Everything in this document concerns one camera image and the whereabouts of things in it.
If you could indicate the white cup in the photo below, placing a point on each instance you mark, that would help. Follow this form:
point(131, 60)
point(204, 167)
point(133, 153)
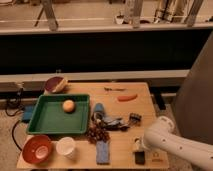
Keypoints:
point(66, 147)

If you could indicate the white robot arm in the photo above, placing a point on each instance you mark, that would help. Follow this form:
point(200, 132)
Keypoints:
point(159, 135)

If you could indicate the red bowl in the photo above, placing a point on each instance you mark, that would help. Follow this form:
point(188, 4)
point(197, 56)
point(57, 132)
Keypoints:
point(37, 149)

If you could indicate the dark grape bunch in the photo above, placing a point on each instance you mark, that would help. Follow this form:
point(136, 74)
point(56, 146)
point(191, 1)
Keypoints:
point(96, 133)

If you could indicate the black eraser block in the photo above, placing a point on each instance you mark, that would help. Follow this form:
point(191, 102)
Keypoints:
point(140, 158)

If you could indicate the orange carrot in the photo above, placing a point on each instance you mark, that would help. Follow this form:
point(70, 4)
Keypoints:
point(127, 98)

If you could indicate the green plastic tray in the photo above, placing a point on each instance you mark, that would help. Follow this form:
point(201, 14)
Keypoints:
point(49, 117)

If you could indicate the maroon bowl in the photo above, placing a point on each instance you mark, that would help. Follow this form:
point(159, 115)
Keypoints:
point(55, 84)

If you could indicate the black binder clip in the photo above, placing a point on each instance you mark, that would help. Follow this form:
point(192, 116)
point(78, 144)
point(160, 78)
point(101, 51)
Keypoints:
point(134, 118)

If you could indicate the blue box on floor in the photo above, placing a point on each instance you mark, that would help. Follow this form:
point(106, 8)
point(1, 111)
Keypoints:
point(27, 113)

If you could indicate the small dark knife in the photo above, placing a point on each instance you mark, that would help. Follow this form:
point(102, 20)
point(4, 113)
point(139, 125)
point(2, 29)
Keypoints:
point(114, 89)

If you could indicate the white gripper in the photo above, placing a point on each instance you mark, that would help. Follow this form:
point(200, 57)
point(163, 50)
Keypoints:
point(137, 145)

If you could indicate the orange round fruit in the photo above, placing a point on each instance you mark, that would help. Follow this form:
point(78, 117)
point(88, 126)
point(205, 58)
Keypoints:
point(68, 106)

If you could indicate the blue sponge cloth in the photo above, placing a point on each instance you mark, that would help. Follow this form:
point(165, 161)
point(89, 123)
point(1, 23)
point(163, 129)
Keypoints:
point(102, 152)

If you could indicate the blue handled scissors tool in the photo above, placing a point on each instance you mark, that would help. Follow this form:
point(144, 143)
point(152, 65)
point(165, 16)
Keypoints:
point(100, 118)

